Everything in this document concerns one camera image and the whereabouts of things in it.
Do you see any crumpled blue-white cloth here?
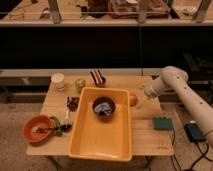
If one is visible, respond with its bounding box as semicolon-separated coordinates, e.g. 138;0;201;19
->
94;103;112;116

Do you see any orange-red apple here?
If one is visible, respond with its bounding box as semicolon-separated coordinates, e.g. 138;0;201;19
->
129;94;138;106

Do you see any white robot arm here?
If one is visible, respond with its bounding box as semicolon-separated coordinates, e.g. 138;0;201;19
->
137;66;213;148

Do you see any black cable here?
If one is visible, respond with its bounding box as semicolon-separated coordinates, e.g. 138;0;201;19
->
170;128;213;171

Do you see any yellow plastic tray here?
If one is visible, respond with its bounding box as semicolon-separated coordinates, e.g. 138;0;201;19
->
68;87;132;162

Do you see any orange bowl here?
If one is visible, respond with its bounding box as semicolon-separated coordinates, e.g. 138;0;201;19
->
22;115;55;144

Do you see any white handled utensil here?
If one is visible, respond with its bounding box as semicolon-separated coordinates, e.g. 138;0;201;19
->
64;96;71;131

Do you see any striped brown cake slice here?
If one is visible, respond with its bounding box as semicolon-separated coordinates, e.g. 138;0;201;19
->
90;69;106;87

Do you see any green apple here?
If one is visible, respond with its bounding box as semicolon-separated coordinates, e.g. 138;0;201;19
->
75;79;86;92

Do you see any black device on floor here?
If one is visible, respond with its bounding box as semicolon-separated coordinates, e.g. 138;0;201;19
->
184;123;205;142

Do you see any green vegetable toy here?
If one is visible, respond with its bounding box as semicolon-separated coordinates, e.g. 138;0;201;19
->
50;116;63;136

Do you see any dark brown chocolate piece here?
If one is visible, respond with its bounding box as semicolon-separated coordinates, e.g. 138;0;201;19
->
67;97;79;112

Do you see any white paper cup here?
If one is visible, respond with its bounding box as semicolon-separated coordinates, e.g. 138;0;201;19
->
51;73;65;91

